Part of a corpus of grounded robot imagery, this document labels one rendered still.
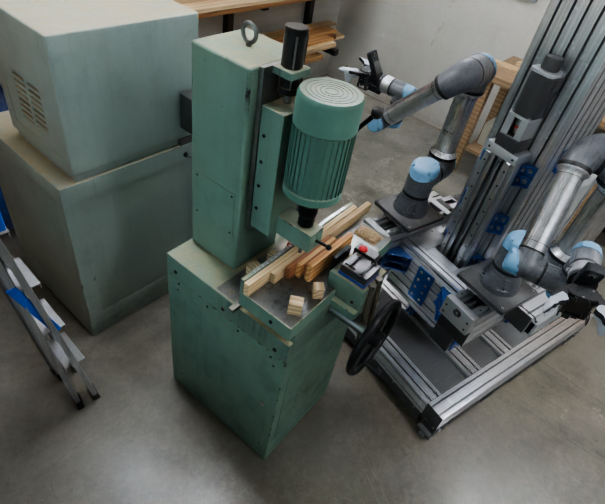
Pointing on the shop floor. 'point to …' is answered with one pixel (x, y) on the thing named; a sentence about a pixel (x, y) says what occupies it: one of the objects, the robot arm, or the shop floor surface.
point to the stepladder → (18, 279)
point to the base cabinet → (247, 370)
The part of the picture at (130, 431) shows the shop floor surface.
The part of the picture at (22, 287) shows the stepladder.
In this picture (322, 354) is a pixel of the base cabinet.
